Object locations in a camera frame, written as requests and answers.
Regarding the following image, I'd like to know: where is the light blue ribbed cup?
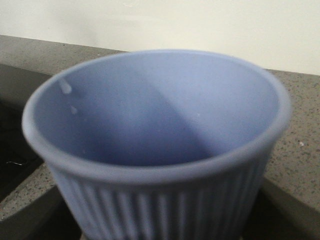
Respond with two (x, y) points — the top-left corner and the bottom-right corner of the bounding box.
(22, 49), (292, 240)

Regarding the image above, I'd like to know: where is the black glass gas stove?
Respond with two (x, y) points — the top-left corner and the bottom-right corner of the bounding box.
(0, 64), (51, 201)

